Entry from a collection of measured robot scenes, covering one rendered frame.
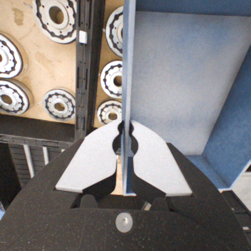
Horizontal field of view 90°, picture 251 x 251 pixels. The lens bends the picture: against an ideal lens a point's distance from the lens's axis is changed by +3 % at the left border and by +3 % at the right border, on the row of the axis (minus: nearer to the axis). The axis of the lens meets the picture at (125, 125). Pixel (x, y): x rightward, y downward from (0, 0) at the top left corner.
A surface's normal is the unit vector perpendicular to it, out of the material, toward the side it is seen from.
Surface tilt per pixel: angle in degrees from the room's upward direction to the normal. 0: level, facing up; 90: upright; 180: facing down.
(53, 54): 0
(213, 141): 89
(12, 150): 0
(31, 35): 0
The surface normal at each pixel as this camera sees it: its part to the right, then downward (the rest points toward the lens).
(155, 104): 0.07, 0.50
